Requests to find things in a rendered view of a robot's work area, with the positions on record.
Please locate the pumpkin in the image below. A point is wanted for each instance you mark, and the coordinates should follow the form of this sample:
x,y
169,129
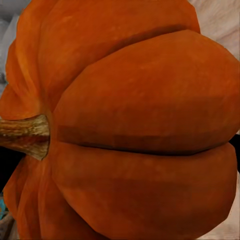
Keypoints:
x,y
124,112

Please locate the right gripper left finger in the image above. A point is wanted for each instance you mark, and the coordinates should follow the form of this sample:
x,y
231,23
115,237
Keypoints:
x,y
9,159

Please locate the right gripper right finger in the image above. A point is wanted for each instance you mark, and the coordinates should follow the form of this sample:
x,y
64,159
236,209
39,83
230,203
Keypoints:
x,y
235,141

